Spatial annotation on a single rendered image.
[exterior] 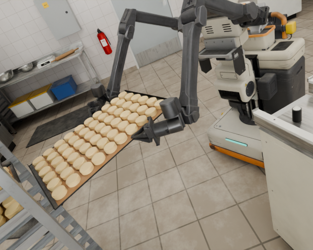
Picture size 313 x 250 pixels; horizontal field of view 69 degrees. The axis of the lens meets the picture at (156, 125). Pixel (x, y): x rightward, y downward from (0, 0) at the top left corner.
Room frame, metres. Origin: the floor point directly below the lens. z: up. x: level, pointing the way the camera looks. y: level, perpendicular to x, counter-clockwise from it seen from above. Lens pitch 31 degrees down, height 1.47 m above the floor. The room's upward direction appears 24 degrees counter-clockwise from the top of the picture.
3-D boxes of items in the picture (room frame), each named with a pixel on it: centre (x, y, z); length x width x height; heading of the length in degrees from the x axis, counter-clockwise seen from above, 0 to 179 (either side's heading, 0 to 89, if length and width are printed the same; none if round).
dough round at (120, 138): (0.76, 0.15, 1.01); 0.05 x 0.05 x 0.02
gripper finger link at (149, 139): (0.74, 0.06, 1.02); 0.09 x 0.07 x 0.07; 74
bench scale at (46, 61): (4.49, 1.37, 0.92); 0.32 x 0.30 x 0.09; 5
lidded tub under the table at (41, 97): (4.53, 1.80, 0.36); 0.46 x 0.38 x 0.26; 178
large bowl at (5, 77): (4.53, 2.20, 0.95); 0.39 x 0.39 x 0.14
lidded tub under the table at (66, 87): (4.52, 1.35, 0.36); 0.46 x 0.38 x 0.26; 0
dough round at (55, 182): (0.68, 0.43, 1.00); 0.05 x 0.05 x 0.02
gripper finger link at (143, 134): (0.74, 0.06, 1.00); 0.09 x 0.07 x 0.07; 74
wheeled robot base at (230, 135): (1.47, -0.79, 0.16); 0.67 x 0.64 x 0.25; 119
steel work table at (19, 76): (4.53, 1.65, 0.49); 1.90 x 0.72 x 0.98; 88
